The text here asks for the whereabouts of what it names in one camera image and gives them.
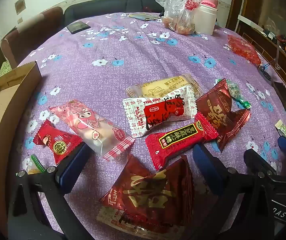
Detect white and red snack packet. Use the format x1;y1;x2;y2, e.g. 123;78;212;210
122;84;196;138
96;202;173;234

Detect dark red chair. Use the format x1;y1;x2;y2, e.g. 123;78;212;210
0;6;64;69

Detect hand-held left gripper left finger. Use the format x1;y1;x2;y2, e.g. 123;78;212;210
7;142;92;240

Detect green candy wrapper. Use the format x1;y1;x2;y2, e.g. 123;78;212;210
214;79;252;109

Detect black sofa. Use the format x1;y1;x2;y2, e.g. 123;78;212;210
64;0;166;28

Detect black eyeglasses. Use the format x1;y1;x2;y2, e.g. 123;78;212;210
258;59;277;80

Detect white flat box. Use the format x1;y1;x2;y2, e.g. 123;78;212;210
238;14;259;28

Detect brown cardboard box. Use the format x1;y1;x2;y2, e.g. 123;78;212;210
0;60;43;220

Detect white plastic container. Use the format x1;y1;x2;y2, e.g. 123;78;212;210
193;1;219;36

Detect red plastic bag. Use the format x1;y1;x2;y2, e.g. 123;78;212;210
227;34;262;67

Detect brown wall plaque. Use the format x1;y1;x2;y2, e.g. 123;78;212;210
15;0;26;15

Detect large dark red snack packet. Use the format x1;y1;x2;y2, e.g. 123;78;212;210
99;154;195;228

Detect small green yellow packet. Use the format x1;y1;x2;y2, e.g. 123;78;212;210
24;154;47;175

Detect clear plastic bag of food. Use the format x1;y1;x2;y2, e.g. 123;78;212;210
155;0;203;35

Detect long red candy bar packet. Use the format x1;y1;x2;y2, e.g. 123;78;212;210
145;112;219;172

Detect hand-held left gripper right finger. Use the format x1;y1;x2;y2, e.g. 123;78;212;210
192;144;271;240

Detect yellow cracker packet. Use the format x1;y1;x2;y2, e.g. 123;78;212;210
126;74;203;98

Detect purple floral tablecloth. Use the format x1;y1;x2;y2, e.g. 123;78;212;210
15;11;286;240

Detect green patterned cushion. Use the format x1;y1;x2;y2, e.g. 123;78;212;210
0;61;12;83

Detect small red candy packet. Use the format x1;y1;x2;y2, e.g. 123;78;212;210
33;119;83;165

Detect small green white packet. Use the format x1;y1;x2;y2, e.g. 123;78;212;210
274;119;286;140

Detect pink cartoon snack packet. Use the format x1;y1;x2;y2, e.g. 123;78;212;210
48;99;136;161

